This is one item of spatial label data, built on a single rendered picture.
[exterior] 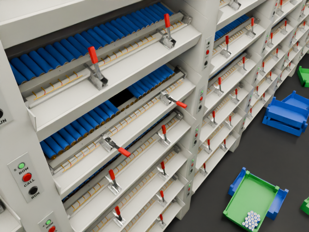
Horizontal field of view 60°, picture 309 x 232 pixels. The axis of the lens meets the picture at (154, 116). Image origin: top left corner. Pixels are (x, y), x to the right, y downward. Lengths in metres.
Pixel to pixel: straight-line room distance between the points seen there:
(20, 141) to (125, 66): 0.31
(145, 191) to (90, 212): 0.33
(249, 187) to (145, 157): 0.97
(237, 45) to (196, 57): 0.41
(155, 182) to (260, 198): 0.82
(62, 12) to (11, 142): 0.24
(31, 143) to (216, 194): 1.45
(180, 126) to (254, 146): 1.18
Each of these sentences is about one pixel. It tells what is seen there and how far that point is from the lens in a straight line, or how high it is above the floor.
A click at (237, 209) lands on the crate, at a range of 1.77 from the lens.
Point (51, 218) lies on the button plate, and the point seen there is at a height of 0.90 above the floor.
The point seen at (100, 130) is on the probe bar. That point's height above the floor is 0.99.
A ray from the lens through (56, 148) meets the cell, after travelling 0.72.
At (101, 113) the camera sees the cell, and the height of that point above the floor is 1.00.
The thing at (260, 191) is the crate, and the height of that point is 0.10.
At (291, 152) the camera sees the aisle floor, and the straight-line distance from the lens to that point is 2.28.
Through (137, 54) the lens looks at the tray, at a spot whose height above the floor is 1.16.
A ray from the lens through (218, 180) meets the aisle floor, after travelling 1.92.
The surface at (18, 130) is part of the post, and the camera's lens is 0.53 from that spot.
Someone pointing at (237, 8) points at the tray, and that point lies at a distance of 1.15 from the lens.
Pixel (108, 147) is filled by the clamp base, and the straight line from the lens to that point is 0.74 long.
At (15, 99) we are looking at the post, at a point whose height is 1.23.
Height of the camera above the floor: 1.48
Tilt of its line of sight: 39 degrees down
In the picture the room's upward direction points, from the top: straight up
